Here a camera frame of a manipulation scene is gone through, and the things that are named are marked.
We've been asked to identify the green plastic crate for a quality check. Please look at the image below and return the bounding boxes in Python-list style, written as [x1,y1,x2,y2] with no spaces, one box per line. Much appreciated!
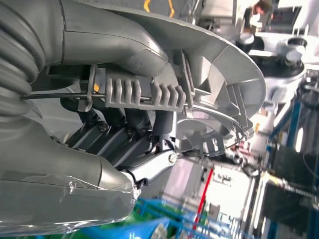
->
[57,204,207,239]

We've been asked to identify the red barrier strip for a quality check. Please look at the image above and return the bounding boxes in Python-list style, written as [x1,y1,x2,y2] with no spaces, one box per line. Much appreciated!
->
[191,168,215,232]

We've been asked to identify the person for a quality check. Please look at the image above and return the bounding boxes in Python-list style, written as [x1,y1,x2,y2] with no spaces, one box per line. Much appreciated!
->
[243,0,274,37]

